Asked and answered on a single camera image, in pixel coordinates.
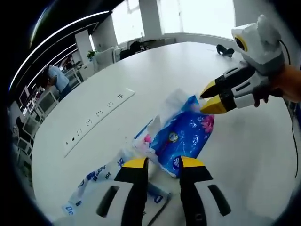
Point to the group of background office chairs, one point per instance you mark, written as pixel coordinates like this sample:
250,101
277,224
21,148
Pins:
47,101

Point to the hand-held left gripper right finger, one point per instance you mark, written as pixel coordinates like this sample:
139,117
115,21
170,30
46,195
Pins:
192,183

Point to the blue tissue pack item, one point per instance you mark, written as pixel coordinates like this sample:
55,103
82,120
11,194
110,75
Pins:
183,143

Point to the white table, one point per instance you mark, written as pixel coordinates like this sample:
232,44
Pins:
164,70

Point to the green potted plant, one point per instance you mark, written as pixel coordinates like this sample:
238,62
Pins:
92,55

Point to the white table socket panel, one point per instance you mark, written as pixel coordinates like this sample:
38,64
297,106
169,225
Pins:
101,117

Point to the blue print plastic bag item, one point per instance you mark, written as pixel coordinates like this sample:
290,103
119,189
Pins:
98,174

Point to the person's right hand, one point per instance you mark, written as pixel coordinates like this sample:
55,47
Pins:
279,82

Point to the small black object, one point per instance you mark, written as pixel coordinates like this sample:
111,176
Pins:
224,51

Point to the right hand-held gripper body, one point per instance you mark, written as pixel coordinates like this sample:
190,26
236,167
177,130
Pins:
261,47

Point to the curved ceiling light strip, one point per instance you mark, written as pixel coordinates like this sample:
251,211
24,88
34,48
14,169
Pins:
58,30

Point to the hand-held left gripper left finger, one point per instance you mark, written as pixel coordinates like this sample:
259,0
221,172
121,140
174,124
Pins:
134,183

